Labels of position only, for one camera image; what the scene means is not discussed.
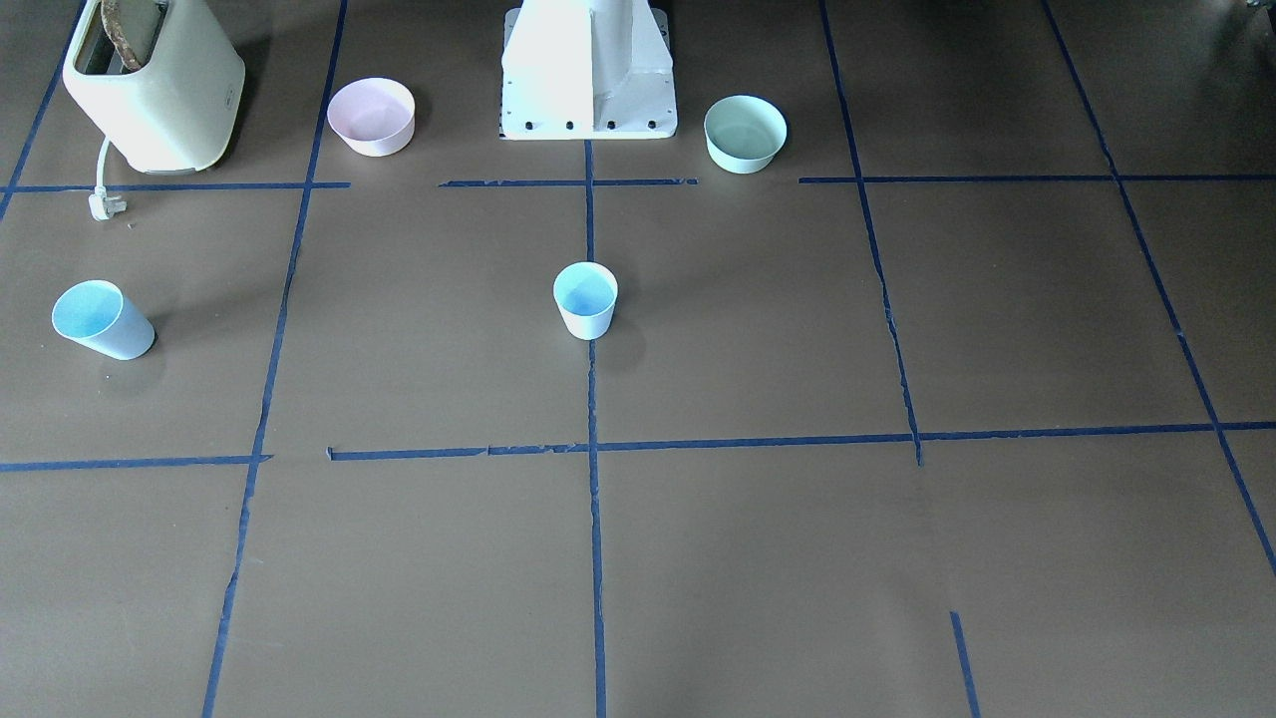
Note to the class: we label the cream toaster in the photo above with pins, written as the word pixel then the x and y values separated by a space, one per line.
pixel 174 115

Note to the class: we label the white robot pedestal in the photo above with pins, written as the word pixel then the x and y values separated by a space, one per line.
pixel 587 71

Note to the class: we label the toast slice in toaster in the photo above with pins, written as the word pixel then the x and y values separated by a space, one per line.
pixel 132 28

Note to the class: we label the blue cup carried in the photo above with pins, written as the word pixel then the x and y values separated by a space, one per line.
pixel 586 294

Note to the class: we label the green bowl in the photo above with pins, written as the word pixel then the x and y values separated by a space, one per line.
pixel 743 133

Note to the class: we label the blue cup near toaster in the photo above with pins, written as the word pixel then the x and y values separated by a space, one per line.
pixel 96 314

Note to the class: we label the pink bowl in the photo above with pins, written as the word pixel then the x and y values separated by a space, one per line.
pixel 375 116

